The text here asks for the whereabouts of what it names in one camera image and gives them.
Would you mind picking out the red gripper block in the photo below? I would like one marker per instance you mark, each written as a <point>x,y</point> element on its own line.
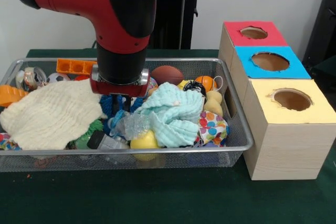
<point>118,89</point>

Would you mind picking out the blue spiky toy with face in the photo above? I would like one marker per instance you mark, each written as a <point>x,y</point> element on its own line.
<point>106,103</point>

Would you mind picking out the cream ribbed cloth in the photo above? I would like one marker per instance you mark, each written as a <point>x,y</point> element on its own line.
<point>52,113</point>

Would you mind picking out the shallow clear mesh bin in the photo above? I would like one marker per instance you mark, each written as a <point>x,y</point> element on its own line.
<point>78,161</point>

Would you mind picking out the wooden box with three holes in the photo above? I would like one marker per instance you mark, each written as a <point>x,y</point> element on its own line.
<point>288,142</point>

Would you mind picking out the plain yellow ball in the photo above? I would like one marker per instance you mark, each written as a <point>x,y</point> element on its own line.
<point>143,142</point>

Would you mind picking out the mint ribbed cloth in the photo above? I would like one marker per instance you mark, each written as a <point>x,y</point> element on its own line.
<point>173,119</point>

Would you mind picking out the small brown football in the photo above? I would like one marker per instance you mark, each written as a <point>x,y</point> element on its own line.
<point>168,75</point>

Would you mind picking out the long orange block with holes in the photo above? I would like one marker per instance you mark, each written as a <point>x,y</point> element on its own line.
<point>73,66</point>

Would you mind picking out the small soccer ball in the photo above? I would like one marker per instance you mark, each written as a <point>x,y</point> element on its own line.
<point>58,78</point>

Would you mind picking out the small orange basketball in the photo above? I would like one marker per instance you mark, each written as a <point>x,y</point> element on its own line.
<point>206,83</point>

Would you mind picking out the polka dot paper wad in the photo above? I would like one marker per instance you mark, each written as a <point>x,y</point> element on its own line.
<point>212,128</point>

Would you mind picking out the orange plastic toy piece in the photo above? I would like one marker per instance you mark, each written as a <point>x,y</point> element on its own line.
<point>10,95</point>

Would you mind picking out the black upright panel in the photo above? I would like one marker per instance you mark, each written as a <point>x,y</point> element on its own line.
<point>323,24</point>

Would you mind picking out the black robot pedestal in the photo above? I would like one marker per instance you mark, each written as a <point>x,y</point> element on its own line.
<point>178,11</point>

